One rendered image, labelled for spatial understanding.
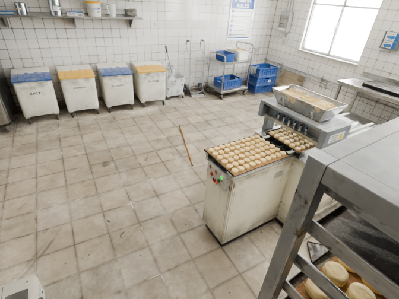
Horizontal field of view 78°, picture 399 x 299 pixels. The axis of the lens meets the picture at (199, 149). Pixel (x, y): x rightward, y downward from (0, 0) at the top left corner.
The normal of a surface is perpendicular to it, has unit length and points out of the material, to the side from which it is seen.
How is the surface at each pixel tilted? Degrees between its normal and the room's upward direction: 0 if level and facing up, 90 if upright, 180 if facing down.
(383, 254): 0
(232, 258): 0
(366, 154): 0
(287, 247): 90
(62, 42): 90
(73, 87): 92
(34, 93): 92
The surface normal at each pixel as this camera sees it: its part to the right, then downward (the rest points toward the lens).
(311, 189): -0.84, 0.25
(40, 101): 0.50, 0.50
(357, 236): 0.06, -0.84
